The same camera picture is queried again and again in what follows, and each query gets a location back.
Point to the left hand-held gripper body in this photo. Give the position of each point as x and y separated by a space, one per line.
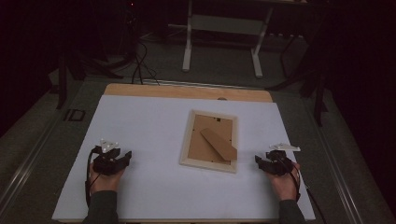
106 163

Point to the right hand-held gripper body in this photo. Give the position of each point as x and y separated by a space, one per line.
277 165

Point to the wooden picture frame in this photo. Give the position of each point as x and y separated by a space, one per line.
211 141

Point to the person's left hand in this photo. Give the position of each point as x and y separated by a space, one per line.
104 183

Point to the person's right hand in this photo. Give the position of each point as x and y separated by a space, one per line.
285 186

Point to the white table mat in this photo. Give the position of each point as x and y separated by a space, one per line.
149 124

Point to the black metal stand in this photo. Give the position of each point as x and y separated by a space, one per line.
319 93
62 81

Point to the white metal stand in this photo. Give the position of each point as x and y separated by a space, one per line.
224 25

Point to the black rectangular floor bracket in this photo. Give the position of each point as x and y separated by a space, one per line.
74 115

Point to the metal floor rail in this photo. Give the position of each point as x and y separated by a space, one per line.
28 161
339 174

